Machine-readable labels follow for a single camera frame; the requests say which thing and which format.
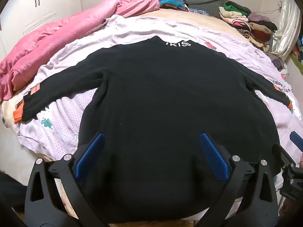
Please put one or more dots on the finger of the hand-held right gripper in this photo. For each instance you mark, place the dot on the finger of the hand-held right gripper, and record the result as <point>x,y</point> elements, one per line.
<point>296,140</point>
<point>284,155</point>

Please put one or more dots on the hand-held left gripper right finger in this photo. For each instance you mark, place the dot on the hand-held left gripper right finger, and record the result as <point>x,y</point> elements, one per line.
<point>213,153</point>

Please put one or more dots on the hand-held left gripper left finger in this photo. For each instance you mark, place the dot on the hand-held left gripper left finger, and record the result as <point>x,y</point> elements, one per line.
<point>90,153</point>

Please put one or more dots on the black sweater with orange cuffs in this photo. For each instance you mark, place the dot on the black sweater with orange cuffs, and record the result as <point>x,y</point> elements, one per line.
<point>165,99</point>

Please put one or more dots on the pile of folded clothes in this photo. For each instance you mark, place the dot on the pile of folded clothes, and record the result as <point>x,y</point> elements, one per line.
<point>236,16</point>

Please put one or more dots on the green cloth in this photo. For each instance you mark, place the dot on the green cloth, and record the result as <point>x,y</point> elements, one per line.
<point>297,60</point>

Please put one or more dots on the cream satin curtain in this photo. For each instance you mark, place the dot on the cream satin curtain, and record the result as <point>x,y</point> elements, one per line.
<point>286,28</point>

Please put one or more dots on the pink fleece blanket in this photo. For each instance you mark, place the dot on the pink fleece blanket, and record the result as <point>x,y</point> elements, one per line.
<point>59,40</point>

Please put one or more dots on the lilac strawberry print sheet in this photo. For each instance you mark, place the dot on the lilac strawberry print sheet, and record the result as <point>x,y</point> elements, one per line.
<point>142,28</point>

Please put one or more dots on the blue floral cloth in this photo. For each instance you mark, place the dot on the blue floral cloth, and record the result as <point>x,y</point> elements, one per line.
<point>198,11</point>

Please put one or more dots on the white wardrobe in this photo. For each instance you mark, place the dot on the white wardrobe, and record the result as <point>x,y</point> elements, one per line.
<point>47,4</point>

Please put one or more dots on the striped blue folded garment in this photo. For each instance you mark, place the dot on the striped blue folded garment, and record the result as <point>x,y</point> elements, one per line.
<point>170,2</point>

